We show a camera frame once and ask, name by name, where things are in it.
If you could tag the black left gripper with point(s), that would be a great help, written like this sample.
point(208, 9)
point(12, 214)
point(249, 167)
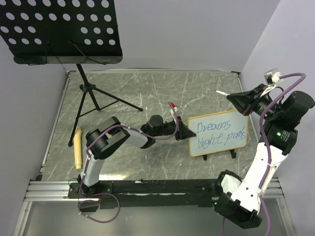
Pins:
point(183, 132)

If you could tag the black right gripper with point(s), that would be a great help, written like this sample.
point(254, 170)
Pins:
point(246, 102)

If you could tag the white marker pen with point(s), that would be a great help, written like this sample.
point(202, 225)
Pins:
point(222, 93)

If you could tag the yellow framed small whiteboard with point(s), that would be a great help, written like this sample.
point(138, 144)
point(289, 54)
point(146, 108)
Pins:
point(218, 132)

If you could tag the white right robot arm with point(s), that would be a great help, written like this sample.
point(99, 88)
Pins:
point(240, 199)

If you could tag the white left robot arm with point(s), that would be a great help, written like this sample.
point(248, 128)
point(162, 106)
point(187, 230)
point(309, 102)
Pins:
point(105, 139)

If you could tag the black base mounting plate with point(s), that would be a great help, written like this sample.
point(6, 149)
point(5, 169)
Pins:
point(149, 193)

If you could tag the wooden rolling pin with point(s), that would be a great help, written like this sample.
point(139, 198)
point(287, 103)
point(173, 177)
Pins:
point(77, 148)

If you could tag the black perforated music stand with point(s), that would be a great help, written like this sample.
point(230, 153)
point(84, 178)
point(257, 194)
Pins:
point(40, 32)

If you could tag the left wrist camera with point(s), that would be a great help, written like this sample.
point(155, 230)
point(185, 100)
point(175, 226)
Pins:
point(175, 111)

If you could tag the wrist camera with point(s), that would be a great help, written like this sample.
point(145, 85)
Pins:
point(175, 111)
point(272, 78)

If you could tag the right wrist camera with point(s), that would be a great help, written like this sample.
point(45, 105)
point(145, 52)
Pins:
point(272, 78)

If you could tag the wire whiteboard easel stand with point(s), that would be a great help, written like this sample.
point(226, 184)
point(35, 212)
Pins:
point(232, 153)

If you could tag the aluminium rail frame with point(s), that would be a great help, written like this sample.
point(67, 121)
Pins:
point(234, 198)

